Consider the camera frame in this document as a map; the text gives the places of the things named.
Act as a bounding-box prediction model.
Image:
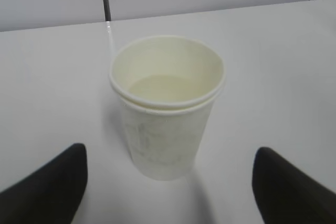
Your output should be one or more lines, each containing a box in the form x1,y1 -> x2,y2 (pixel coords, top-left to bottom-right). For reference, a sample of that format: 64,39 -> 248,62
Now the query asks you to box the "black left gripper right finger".
252,147 -> 335,223

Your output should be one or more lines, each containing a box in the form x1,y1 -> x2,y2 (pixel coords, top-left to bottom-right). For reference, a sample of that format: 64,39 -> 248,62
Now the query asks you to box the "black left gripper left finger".
1,143 -> 87,223

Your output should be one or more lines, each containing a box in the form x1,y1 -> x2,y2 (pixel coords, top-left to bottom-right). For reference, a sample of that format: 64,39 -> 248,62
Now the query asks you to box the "white paper cup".
109,35 -> 226,180

